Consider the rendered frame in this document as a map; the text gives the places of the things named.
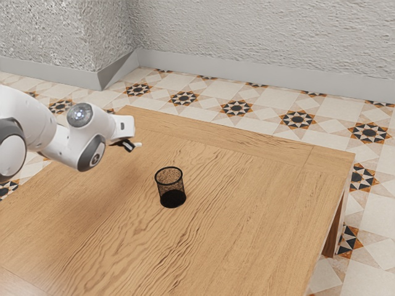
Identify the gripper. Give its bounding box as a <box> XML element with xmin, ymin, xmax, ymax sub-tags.
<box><xmin>107</xmin><ymin>139</ymin><xmax>143</xmax><ymax>153</ymax></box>

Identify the black mesh pen holder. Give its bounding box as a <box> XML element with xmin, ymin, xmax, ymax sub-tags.
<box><xmin>154</xmin><ymin>166</ymin><xmax>188</xmax><ymax>209</ymax></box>

